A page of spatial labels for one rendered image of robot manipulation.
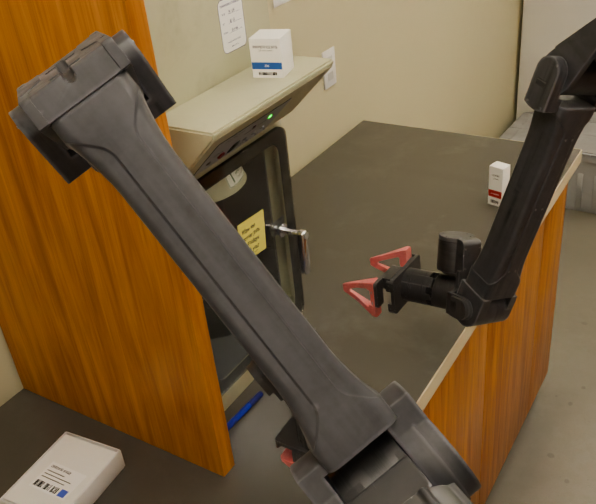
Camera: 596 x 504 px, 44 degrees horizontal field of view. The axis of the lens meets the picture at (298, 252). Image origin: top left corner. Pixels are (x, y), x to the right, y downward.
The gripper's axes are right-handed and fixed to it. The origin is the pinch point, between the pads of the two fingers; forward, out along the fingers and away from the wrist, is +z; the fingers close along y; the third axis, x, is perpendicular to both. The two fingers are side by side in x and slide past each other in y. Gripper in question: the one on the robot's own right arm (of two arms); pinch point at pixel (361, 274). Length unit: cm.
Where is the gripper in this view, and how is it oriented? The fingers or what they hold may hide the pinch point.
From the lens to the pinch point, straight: 132.1
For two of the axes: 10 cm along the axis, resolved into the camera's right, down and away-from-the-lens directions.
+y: -5.5, 4.5, -7.1
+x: 1.3, 8.8, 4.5
